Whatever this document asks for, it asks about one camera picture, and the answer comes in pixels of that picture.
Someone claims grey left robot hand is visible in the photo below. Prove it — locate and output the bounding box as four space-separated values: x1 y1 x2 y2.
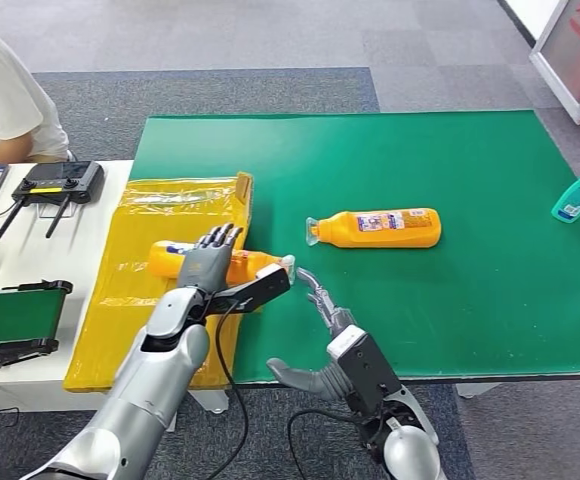
176 223 245 296

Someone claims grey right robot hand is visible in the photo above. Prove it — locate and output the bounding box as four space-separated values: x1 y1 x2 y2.
266 266 357 403

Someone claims orange bottle with clear cap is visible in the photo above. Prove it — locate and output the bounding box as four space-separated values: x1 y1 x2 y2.
147 240 297 287
305 208 442 250

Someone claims yellow taped cardboard box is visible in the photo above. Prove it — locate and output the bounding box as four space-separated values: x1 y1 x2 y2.
64 173 255 393

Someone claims white table foot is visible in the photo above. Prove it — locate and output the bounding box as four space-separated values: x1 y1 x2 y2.
188 389 230 415
455 382 502 399

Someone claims black remote controller with antennas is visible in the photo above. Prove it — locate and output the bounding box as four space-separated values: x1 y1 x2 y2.
0 160 105 241

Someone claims green table mat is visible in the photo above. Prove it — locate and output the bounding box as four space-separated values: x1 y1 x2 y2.
128 110 580 386

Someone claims small green conveyor belt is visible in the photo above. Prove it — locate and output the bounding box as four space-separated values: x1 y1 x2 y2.
0 280 74 370

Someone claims person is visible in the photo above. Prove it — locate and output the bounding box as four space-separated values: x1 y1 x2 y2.
0 16 70 166

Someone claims white red display stand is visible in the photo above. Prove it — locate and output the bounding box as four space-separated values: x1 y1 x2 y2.
528 0 580 126

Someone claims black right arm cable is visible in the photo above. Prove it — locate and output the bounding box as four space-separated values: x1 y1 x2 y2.
287 409 371 480

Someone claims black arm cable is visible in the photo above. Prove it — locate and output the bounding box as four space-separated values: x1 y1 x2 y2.
287 409 371 480
205 301 250 480

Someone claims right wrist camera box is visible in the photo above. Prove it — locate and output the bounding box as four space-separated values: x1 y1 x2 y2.
326 324 403 417

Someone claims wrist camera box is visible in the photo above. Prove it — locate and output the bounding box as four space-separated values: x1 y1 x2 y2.
326 324 403 417
205 263 292 317

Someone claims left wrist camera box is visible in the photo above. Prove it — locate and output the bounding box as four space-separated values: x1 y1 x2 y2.
205 263 292 317

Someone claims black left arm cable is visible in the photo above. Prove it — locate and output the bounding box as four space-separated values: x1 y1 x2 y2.
205 301 250 480

